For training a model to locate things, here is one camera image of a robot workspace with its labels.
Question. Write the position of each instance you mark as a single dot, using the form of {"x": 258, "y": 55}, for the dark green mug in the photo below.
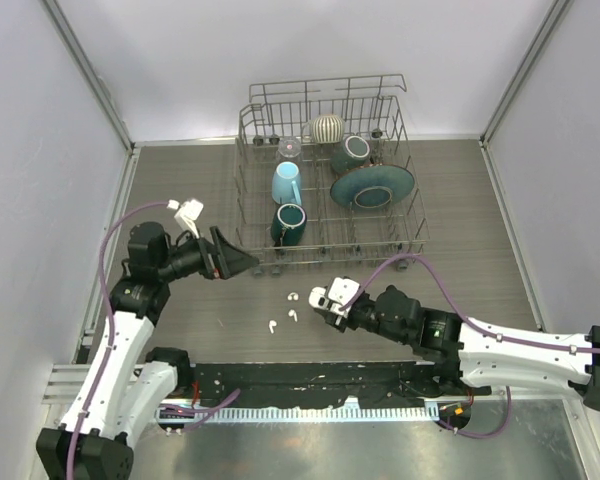
{"x": 288, "y": 225}

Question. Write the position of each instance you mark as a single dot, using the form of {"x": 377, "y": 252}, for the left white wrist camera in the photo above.
{"x": 186, "y": 214}

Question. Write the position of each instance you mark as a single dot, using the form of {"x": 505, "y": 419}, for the grey wire dish rack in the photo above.
{"x": 370, "y": 107}

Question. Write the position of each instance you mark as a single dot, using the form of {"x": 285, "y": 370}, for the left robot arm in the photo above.
{"x": 97, "y": 436}

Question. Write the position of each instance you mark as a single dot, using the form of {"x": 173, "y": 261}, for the clear glass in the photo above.
{"x": 289, "y": 149}

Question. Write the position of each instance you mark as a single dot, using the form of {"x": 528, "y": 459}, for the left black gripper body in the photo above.
{"x": 193, "y": 258}

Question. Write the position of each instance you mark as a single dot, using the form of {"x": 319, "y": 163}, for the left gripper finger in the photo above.
{"x": 230, "y": 268}
{"x": 226, "y": 253}

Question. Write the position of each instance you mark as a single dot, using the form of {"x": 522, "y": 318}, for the striped ceramic cup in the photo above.
{"x": 325, "y": 129}

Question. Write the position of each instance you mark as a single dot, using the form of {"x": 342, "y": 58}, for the dark teal bowl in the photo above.
{"x": 351, "y": 153}

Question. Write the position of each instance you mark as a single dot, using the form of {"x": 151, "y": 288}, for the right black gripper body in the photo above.
{"x": 363, "y": 315}

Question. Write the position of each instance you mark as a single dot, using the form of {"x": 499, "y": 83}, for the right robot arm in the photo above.
{"x": 469, "y": 352}

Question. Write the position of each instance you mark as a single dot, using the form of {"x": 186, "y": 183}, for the light blue mug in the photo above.
{"x": 286, "y": 184}

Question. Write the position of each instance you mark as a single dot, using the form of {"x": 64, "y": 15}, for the white cable duct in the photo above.
{"x": 350, "y": 411}

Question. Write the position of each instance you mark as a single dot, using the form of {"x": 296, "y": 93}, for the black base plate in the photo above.
{"x": 323, "y": 385}

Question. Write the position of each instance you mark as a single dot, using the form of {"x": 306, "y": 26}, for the teal ceramic plate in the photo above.
{"x": 372, "y": 187}

